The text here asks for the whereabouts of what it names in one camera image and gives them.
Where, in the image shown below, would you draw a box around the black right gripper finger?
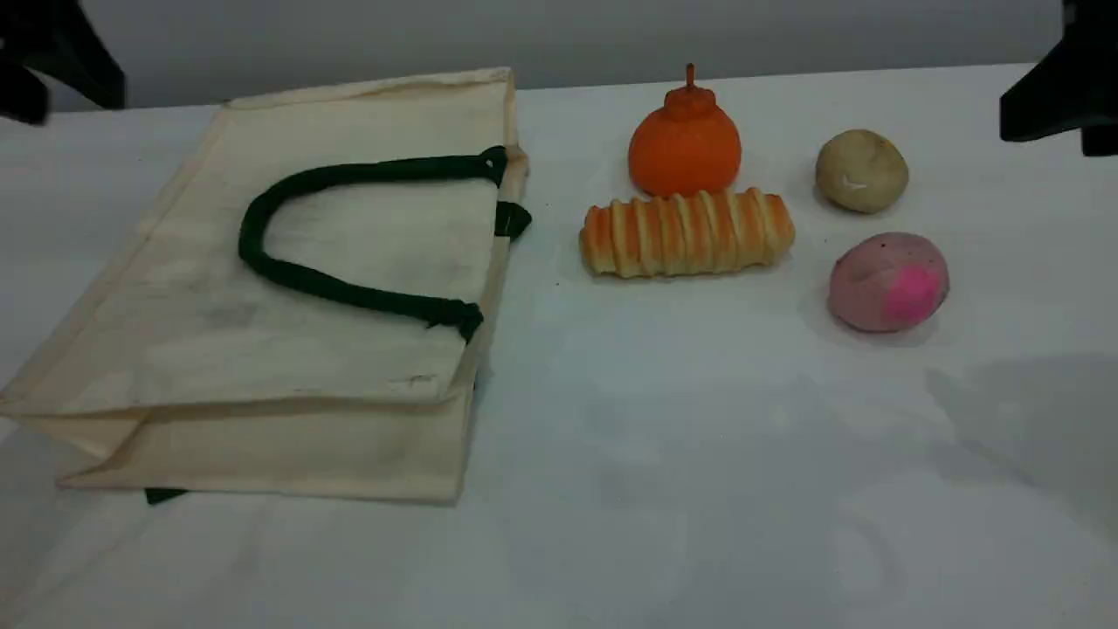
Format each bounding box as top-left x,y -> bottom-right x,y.
1081,0 -> 1118,159
999,0 -> 1089,143

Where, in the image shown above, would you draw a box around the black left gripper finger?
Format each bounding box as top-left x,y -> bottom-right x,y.
0,59 -> 50,125
0,0 -> 127,111

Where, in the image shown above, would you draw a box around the white canvas bag green handles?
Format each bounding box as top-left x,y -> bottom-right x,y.
0,67 -> 534,508

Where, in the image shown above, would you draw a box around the long striped bread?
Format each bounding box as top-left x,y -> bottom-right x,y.
578,188 -> 796,280

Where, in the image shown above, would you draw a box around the beige round potato toy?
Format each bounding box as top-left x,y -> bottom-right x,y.
815,129 -> 910,215

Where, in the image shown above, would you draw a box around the pink round fruit toy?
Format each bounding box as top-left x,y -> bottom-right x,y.
827,232 -> 950,335

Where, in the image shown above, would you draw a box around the orange fruit toy with stem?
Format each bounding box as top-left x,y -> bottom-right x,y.
627,63 -> 743,199

